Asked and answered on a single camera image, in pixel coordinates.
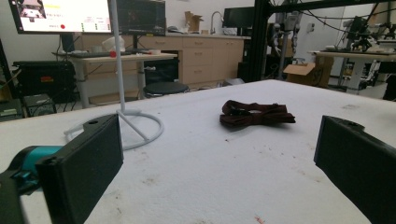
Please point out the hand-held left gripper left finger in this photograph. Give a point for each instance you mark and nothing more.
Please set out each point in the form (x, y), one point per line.
(82, 165)

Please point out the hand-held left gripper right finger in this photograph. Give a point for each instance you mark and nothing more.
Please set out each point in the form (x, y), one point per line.
(358, 165)

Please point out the dark red bow tie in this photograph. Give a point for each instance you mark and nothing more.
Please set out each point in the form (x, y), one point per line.
(255, 114)

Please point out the small black box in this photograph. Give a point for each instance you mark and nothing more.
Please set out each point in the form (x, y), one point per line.
(39, 105)

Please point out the black equipment case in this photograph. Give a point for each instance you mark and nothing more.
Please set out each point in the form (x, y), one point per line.
(43, 81)

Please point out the white metal stand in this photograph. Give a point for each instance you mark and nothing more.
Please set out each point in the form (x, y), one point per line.
(120, 77)

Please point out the wooden desk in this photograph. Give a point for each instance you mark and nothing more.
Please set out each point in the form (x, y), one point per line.
(102, 67)

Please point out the wooden workbench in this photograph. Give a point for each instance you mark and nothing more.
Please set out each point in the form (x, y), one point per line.
(355, 62)

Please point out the black round stool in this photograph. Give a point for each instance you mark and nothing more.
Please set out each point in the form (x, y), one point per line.
(166, 88)

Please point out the lit computer monitor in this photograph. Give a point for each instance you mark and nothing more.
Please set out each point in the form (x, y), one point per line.
(62, 15)

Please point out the dark computer monitor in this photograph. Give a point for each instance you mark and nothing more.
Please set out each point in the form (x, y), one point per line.
(141, 17)

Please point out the wooden cabinet with drawers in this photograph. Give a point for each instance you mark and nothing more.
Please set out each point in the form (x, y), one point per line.
(205, 59)

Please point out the open cardboard box on counter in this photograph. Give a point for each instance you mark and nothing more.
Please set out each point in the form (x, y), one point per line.
(193, 21)

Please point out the black monitor by sink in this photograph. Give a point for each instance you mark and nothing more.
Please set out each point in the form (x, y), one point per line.
(238, 17)

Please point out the metal faucet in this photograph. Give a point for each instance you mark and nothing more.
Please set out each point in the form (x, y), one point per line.
(214, 21)

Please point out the black metal frame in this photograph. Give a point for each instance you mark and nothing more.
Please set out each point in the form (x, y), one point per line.
(263, 37)

